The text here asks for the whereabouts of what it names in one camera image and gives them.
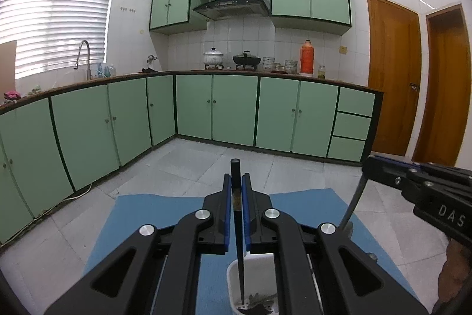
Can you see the wall hooks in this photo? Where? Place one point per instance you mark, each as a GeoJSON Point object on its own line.
{"type": "Point", "coordinates": [127, 9]}

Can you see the person's right hand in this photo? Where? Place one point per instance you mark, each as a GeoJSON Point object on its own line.
{"type": "Point", "coordinates": [453, 270]}

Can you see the white cooking pot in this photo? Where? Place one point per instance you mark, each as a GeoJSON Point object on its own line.
{"type": "Point", "coordinates": [213, 58]}

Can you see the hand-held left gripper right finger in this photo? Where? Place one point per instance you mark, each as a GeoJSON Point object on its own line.
{"type": "Point", "coordinates": [247, 219]}

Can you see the grey chopstick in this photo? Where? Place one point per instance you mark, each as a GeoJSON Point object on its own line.
{"type": "Point", "coordinates": [354, 202]}

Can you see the black range hood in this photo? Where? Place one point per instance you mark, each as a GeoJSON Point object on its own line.
{"type": "Point", "coordinates": [230, 7]}

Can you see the black wok with lid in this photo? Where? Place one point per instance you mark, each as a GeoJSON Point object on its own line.
{"type": "Point", "coordinates": [246, 59]}

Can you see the wall socket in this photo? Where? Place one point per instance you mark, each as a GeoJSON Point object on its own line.
{"type": "Point", "coordinates": [343, 49]}

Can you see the white window blinds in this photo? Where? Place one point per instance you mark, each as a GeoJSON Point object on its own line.
{"type": "Point", "coordinates": [59, 12]}

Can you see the green lower kitchen cabinets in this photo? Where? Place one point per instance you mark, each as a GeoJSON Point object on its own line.
{"type": "Point", "coordinates": [232, 108]}

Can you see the patterned bowls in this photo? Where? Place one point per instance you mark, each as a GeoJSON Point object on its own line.
{"type": "Point", "coordinates": [291, 66]}

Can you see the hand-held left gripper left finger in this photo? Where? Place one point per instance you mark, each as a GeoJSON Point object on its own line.
{"type": "Point", "coordinates": [228, 219]}

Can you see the orange thermos flask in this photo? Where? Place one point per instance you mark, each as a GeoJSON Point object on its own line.
{"type": "Point", "coordinates": [306, 58]}

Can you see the blue tablecloth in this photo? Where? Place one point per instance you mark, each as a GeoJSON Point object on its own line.
{"type": "Point", "coordinates": [155, 211]}

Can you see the red cloth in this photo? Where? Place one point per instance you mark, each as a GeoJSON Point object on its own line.
{"type": "Point", "coordinates": [11, 94]}

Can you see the glass jar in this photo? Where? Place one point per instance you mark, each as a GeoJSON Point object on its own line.
{"type": "Point", "coordinates": [321, 72]}

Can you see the green cabinet drawer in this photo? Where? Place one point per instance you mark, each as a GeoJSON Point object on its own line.
{"type": "Point", "coordinates": [351, 126]}
{"type": "Point", "coordinates": [346, 149]}
{"type": "Point", "coordinates": [356, 101]}

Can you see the black chopstick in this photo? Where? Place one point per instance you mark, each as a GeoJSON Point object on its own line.
{"type": "Point", "coordinates": [236, 171]}

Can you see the metal kitchen faucet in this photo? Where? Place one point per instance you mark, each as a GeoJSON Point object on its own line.
{"type": "Point", "coordinates": [88, 64]}

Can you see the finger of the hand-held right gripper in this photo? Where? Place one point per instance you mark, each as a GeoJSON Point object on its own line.
{"type": "Point", "coordinates": [387, 174]}
{"type": "Point", "coordinates": [442, 174]}

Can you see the cardboard sheet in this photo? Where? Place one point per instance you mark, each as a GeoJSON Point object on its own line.
{"type": "Point", "coordinates": [8, 60]}

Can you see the white two-compartment utensil holder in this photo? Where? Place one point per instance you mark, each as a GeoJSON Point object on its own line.
{"type": "Point", "coordinates": [258, 274]}

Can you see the stack of white bowls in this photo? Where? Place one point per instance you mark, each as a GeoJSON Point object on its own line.
{"type": "Point", "coordinates": [269, 64]}

